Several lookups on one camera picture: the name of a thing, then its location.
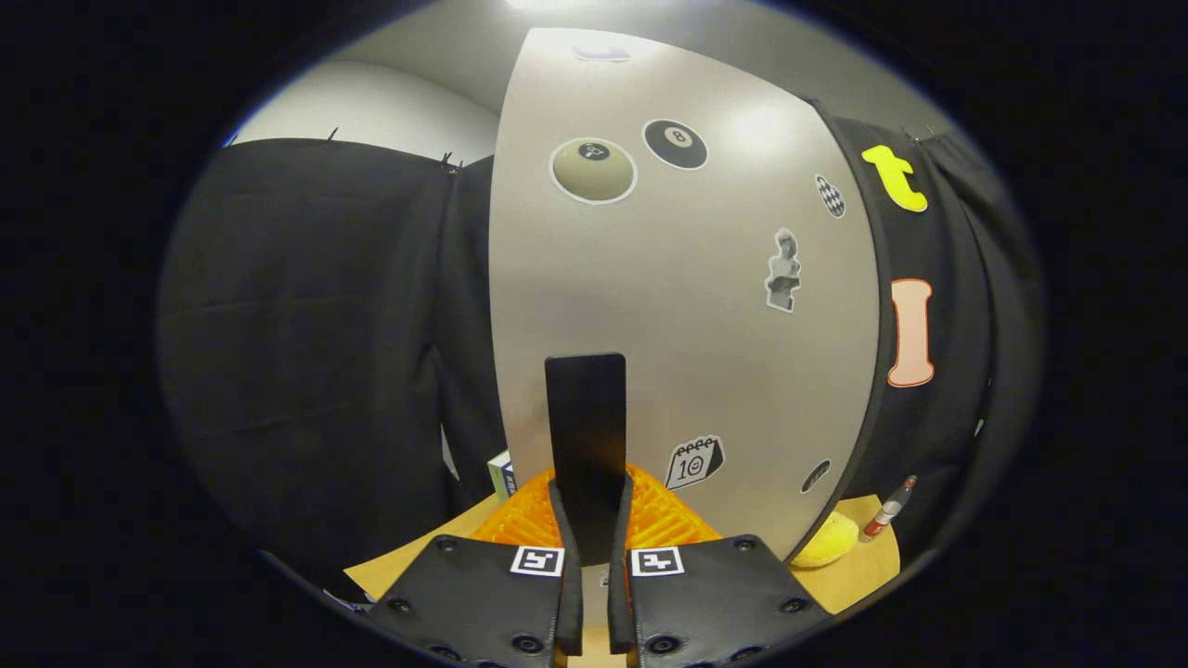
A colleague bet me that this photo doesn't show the yellow textured bun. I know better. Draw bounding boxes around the yellow textured bun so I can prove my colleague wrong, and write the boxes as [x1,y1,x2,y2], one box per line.
[791,512,859,569]

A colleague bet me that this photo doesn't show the small red white bottle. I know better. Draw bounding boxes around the small red white bottle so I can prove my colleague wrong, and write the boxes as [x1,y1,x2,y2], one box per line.
[863,475,918,542]

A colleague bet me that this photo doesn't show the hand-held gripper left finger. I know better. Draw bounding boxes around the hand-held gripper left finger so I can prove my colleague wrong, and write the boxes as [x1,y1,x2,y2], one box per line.
[367,469,586,668]

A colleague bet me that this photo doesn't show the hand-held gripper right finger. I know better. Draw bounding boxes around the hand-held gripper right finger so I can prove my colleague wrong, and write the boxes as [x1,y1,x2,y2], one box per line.
[608,469,832,668]

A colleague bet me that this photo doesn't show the black backdrop cloth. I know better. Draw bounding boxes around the black backdrop cloth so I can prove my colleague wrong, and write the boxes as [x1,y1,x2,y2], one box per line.
[158,97,1045,595]

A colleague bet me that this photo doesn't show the black door handle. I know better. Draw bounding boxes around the black door handle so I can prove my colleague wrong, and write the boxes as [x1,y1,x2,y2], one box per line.
[545,353,627,567]

